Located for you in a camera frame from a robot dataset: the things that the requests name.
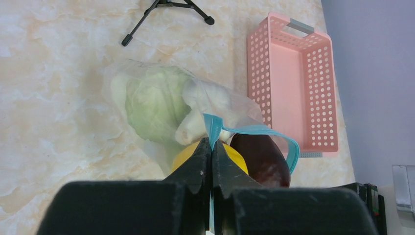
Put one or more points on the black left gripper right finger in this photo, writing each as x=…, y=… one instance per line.
x=241, y=206

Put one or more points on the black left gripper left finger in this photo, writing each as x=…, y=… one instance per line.
x=176, y=205

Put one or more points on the red apple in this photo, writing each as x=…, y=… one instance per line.
x=265, y=162

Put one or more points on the yellow lemon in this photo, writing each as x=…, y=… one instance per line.
x=188, y=151

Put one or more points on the clear zip bag blue zipper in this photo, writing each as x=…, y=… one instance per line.
x=250, y=123

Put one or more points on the green cabbage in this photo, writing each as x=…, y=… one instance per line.
x=151, y=100

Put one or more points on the white garlic bulb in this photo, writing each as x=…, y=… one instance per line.
x=204, y=97

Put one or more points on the pink plastic perforated basket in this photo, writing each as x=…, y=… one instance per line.
x=291, y=77

